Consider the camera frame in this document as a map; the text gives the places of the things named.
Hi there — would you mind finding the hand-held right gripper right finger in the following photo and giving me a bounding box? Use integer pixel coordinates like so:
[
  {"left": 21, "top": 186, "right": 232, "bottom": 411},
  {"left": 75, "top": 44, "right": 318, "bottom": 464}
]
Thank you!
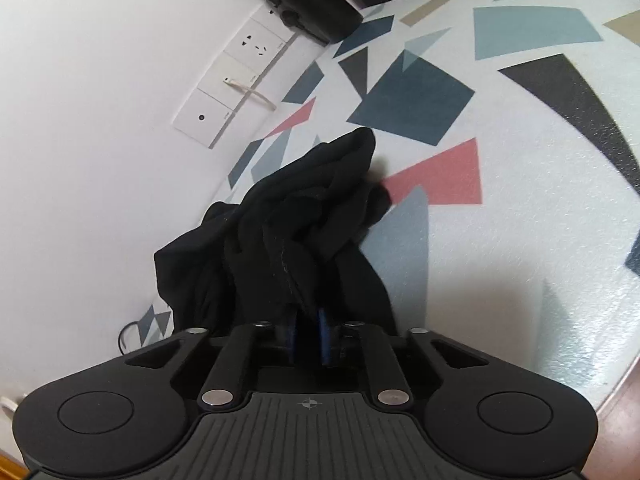
[{"left": 316, "top": 307, "right": 492, "bottom": 414}]

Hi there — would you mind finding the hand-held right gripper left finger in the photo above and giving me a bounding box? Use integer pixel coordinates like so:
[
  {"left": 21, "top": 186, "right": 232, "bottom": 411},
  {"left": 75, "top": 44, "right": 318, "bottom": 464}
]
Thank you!
[{"left": 125, "top": 309, "right": 303, "bottom": 414}]

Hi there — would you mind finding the black shirt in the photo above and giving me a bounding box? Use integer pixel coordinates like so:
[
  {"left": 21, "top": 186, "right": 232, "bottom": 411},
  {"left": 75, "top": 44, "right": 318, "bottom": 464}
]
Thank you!
[{"left": 152, "top": 127, "right": 398, "bottom": 341}]

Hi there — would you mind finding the geometric patterned mat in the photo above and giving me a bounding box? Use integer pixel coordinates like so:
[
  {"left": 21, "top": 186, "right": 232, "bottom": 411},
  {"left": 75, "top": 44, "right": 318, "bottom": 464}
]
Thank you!
[{"left": 135, "top": 0, "right": 640, "bottom": 413}]

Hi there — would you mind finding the black cable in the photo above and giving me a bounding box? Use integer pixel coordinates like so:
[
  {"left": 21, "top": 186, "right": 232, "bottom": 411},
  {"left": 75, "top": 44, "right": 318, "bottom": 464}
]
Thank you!
[{"left": 117, "top": 321, "right": 140, "bottom": 353}]

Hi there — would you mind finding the white plug cable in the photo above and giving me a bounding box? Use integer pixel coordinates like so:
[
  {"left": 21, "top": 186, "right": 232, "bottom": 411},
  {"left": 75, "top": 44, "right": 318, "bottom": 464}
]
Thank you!
[{"left": 223, "top": 76, "right": 277, "bottom": 111}]

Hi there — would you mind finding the white wall socket panel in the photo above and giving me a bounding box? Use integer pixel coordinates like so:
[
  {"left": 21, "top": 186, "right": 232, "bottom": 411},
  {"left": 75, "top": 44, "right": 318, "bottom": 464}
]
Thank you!
[{"left": 172, "top": 5, "right": 301, "bottom": 150}]

